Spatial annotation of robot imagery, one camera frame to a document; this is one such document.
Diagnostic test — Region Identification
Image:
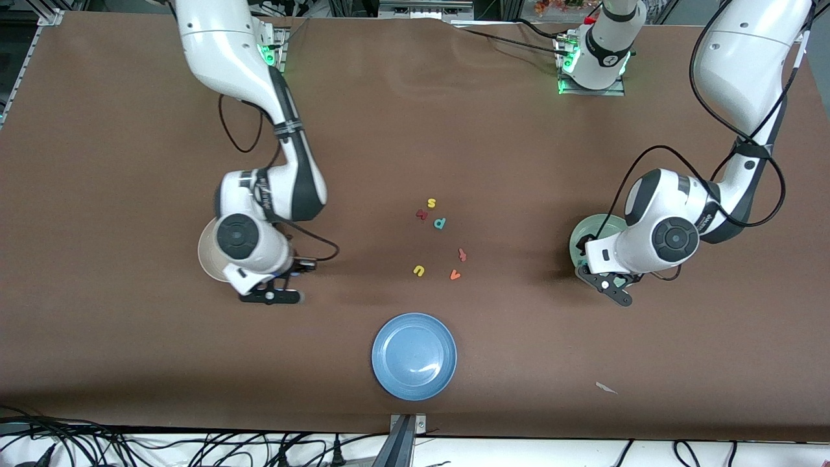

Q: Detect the pale green plate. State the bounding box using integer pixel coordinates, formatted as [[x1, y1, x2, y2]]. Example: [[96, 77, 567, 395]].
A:
[[569, 214, 639, 290]]

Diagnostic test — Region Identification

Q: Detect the beige brown plate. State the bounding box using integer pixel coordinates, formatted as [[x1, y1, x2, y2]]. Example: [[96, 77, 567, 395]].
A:
[[198, 217, 228, 283]]

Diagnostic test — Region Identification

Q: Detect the blue plate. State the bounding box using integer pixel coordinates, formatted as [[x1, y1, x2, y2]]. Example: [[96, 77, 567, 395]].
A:
[[372, 313, 458, 401]]

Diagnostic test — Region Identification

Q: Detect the large table cover sheet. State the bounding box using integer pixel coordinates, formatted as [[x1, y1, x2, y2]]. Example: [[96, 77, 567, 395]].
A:
[[0, 12, 830, 443]]

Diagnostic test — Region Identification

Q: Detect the grey power strip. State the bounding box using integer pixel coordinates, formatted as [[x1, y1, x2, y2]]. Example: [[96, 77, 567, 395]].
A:
[[378, 0, 474, 20]]

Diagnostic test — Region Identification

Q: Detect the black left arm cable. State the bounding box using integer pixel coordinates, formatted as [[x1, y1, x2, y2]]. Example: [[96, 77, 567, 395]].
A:
[[595, 0, 819, 283]]

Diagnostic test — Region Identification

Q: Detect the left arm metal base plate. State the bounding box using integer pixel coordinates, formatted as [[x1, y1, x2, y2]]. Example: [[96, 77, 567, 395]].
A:
[[556, 32, 626, 97]]

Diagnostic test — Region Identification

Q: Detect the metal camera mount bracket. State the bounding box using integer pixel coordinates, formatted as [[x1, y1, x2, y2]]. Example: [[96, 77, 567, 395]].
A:
[[388, 413, 429, 467]]

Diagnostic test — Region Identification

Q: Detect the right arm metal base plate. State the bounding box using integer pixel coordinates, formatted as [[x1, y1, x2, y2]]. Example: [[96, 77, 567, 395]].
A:
[[259, 26, 289, 72]]

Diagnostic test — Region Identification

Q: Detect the black table cable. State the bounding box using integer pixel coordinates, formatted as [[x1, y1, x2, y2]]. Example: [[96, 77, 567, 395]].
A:
[[516, 18, 565, 41], [462, 27, 566, 58]]

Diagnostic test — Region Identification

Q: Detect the aluminium frame rail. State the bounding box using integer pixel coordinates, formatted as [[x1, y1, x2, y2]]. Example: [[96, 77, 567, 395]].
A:
[[0, 8, 65, 127]]

